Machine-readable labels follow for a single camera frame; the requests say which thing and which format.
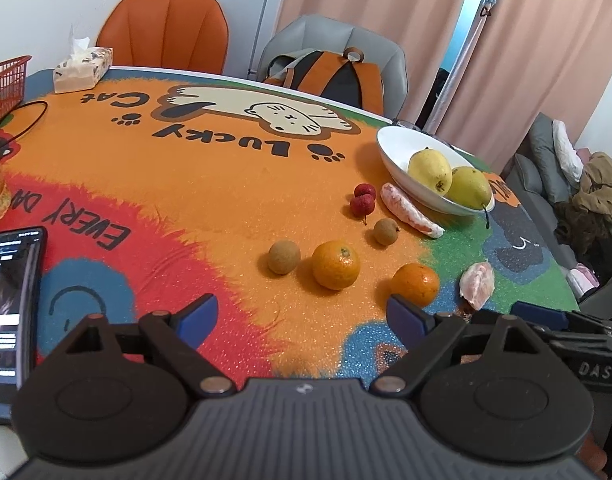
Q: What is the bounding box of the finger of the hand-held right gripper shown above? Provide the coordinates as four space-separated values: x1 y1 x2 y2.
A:
512 301 612 347

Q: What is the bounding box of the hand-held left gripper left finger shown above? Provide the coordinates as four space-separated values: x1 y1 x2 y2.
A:
61 294 236 397

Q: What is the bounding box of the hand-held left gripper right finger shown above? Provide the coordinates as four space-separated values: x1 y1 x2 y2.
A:
371 294 554 395

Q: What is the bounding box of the orange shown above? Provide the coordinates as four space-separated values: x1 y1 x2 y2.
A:
312 241 361 291
391 263 441 308

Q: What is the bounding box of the short peeled pomelo segment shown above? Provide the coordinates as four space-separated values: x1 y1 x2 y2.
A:
459 260 496 312

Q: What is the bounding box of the small brown longan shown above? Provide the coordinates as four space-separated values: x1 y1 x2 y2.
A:
373 218 400 247

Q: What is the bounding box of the large brown longan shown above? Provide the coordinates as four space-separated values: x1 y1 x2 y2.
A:
267 240 302 276

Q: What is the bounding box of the long peeled pomelo segment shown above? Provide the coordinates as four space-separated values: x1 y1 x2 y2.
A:
380 182 446 239

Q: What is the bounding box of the white bowl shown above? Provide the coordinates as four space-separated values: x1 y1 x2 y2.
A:
376 126 496 217

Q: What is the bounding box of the grey sofa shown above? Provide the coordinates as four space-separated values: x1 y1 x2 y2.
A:
503 112 612 321

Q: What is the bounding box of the colourful cat print table mat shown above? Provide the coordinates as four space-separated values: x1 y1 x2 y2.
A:
0 67 579 396

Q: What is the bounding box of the brown clothes pile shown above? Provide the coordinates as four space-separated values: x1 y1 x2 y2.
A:
556 152 612 271

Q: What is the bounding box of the yellow pear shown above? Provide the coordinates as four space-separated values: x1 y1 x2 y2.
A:
445 166 493 229
407 147 453 196

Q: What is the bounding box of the grey pillow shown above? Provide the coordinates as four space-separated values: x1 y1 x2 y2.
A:
528 112 582 206

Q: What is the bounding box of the white pillow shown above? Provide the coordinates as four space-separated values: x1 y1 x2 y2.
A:
552 120 584 183

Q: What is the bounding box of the black smartphone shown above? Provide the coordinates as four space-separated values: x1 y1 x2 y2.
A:
0 226 48 423

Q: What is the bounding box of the orange and black backpack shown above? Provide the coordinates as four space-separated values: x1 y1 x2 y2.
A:
263 47 385 116

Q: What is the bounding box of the patterned tissue pack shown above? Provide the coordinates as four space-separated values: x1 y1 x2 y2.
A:
52 25 113 94

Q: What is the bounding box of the orange chair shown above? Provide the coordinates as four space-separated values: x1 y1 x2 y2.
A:
96 0 230 75

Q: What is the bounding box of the window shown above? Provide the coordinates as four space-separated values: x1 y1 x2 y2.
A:
451 0 502 73

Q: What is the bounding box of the grey chair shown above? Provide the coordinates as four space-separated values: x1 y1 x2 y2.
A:
256 15 408 121

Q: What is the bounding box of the red plastic basket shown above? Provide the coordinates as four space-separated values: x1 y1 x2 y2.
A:
0 55 33 128

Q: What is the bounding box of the black cable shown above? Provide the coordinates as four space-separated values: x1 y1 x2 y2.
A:
0 101 48 147

